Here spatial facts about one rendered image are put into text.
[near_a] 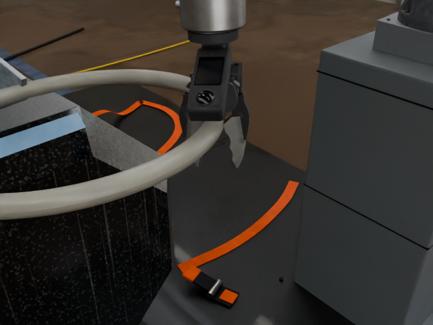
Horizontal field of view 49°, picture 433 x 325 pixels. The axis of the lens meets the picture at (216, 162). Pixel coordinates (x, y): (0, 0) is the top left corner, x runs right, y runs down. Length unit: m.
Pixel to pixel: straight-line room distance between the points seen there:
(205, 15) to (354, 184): 0.84
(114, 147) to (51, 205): 0.58
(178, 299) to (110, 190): 1.14
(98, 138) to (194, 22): 0.52
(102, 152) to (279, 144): 1.59
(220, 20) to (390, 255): 0.94
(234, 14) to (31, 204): 0.34
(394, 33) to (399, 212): 0.45
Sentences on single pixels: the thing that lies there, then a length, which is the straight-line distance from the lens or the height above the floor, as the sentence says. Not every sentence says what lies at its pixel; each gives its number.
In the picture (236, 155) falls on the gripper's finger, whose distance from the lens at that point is 0.72.
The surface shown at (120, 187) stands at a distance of 0.56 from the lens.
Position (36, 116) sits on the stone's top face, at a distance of 1.07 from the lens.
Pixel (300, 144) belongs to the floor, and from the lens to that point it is 2.56.
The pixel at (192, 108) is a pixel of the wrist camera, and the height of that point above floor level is 0.99.
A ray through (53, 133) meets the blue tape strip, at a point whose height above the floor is 0.78.
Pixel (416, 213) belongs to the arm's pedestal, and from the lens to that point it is 1.30.
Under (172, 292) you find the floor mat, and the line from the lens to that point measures 1.69.
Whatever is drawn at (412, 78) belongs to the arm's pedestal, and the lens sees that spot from 1.18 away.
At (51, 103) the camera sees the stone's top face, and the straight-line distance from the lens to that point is 1.12.
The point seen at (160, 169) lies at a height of 0.94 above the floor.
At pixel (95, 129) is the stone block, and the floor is 0.75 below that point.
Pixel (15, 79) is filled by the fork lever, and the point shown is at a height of 0.91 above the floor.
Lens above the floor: 1.25
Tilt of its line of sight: 32 degrees down
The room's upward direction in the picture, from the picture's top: straight up
